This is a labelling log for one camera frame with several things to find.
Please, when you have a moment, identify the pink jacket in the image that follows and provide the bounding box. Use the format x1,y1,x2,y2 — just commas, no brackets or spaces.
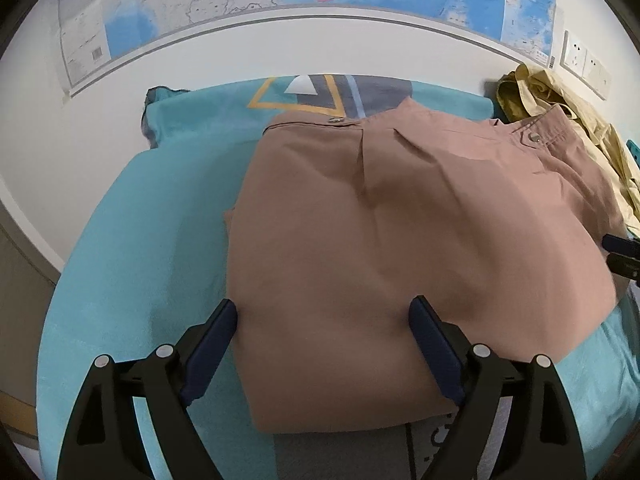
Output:
226,99,628,434

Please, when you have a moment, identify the teal plastic basket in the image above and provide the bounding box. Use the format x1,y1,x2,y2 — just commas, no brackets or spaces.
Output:
626,140,640,167

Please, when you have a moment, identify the grey brown door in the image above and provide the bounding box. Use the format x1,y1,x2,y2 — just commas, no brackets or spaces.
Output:
1,228,60,450

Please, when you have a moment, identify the cream yellow jacket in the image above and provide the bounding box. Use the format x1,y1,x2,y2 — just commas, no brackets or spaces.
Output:
496,64,639,236

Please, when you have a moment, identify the teal grey bed sheet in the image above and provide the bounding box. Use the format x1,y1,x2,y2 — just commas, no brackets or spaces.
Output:
36,76,639,479

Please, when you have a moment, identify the white wall socket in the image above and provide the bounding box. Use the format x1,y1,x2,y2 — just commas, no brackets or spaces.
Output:
560,30,588,78

